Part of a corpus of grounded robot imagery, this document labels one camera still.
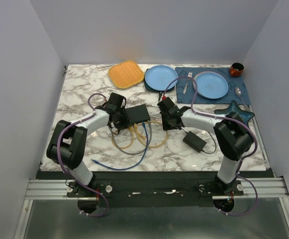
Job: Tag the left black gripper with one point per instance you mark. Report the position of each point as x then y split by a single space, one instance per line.
125 122

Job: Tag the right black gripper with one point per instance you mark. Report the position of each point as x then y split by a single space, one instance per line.
166 127

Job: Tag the black network switch box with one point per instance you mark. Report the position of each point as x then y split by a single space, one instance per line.
137 114

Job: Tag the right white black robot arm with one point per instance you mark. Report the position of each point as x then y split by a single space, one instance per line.
234 137

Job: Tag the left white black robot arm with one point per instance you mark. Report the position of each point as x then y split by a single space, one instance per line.
68 141

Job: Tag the black power adapter brick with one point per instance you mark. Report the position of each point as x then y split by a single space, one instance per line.
194 141

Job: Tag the dark teal coaster under plate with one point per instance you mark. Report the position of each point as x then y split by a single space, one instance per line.
148 88

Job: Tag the light blue plate left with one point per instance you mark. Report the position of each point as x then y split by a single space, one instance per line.
161 78

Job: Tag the light blue plate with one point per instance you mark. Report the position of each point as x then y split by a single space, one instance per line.
161 78
211 85

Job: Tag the orange woven square mat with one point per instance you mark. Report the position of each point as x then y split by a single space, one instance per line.
126 74

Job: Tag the silver fork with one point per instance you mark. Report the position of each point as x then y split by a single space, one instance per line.
190 74

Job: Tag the light blue plate right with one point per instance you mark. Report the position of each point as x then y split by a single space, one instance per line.
211 85

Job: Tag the blue star shaped dish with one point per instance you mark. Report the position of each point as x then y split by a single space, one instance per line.
245 116

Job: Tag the silver spoon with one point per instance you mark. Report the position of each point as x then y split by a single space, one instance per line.
238 93

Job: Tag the dark blue placemat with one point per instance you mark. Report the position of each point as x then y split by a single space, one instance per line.
224 72

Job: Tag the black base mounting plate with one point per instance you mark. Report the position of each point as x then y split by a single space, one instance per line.
156 189

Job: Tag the red brown lacquer cup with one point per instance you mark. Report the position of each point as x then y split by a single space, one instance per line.
236 69

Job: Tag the aluminium rail frame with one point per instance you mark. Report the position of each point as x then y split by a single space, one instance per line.
57 190

